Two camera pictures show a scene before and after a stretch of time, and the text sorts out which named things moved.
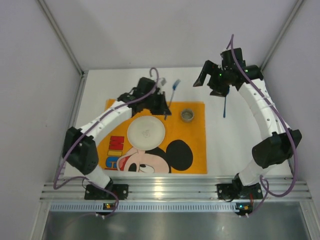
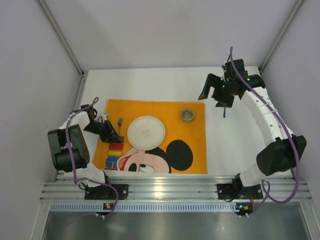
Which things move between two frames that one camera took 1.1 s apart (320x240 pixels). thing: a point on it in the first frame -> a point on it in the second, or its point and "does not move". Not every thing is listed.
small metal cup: x=187 y=115 does not move
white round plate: x=146 y=133 does not move
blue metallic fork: x=174 y=86 -> x=119 y=122
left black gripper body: x=158 y=103 -> x=105 y=129
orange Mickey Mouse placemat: x=183 y=150 does not move
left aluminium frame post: x=53 y=26 does not move
